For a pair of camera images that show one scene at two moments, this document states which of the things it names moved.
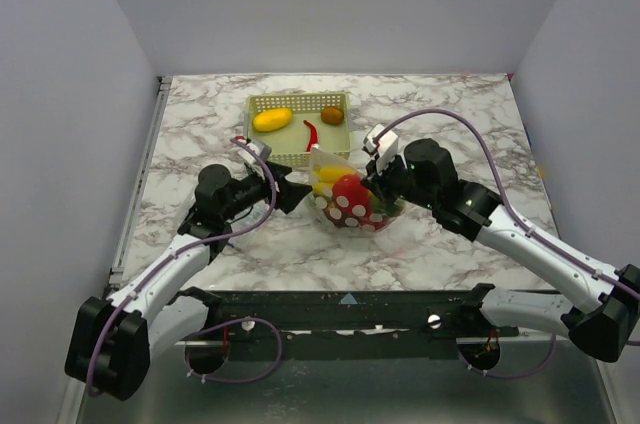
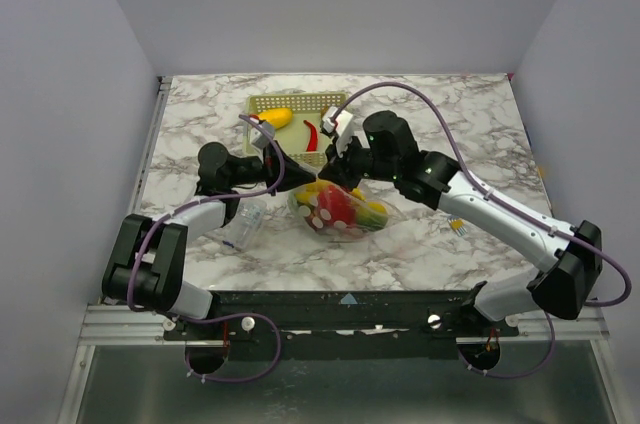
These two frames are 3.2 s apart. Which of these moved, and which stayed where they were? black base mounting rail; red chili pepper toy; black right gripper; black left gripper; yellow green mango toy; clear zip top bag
Moved: yellow green mango toy; black left gripper; clear zip top bag; black right gripper
Stayed: red chili pepper toy; black base mounting rail
